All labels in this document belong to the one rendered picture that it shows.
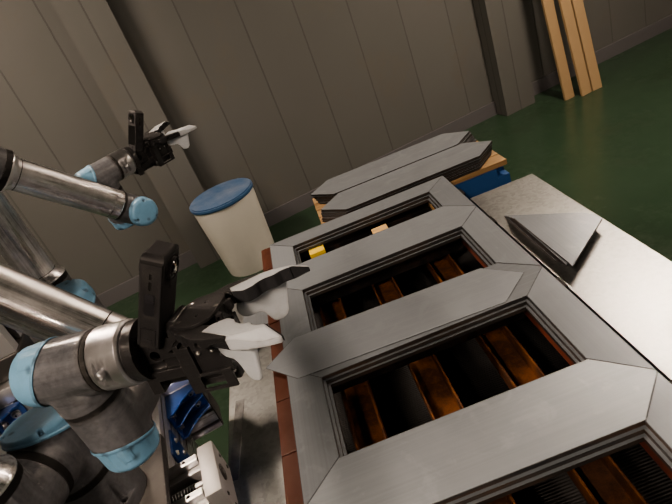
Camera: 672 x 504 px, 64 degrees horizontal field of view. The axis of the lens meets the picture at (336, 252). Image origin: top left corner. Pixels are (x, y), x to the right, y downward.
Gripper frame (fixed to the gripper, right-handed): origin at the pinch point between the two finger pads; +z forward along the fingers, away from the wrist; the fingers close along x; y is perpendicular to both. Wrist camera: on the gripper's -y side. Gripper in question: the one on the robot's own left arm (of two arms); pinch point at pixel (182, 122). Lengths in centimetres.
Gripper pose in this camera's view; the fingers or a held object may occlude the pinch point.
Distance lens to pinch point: 172.2
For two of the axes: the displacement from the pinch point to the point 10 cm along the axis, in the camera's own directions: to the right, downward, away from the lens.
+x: 7.3, 2.3, -6.4
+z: 6.4, -5.6, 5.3
